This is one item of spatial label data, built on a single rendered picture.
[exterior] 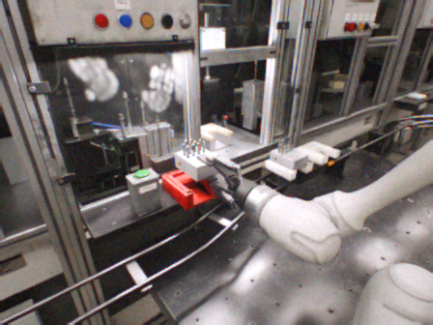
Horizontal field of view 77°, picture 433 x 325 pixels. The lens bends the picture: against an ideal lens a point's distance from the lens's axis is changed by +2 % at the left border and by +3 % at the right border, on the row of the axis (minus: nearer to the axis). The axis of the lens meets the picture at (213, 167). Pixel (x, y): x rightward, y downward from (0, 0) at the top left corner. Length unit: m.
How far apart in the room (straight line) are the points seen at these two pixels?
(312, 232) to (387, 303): 0.22
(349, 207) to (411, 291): 0.19
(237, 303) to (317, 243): 0.41
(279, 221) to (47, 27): 0.66
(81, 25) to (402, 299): 0.91
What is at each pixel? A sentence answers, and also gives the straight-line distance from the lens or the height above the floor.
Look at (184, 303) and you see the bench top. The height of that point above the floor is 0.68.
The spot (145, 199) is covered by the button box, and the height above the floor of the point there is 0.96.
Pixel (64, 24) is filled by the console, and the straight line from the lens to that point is 0.78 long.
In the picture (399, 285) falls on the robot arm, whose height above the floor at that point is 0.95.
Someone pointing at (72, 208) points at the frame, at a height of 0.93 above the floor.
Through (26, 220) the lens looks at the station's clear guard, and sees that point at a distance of 0.93.
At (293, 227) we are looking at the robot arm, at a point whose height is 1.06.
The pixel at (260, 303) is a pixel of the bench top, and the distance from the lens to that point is 0.92.
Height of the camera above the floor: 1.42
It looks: 28 degrees down
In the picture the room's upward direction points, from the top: straight up
